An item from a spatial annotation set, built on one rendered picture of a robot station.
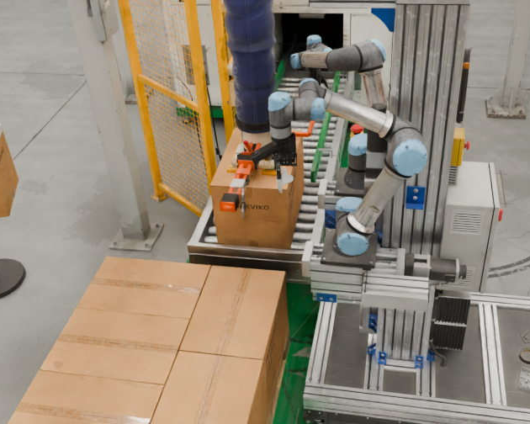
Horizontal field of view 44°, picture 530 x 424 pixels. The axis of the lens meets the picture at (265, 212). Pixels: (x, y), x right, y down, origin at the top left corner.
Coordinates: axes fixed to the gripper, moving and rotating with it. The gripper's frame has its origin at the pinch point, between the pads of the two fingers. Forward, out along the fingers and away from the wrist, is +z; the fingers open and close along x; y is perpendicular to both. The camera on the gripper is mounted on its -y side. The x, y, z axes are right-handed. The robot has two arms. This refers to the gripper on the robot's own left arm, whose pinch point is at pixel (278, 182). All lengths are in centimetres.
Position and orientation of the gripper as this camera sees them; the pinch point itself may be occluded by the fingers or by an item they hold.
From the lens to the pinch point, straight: 246.7
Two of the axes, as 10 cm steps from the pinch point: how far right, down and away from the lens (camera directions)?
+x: -0.7, -5.9, 8.1
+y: 10.0, -0.9, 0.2
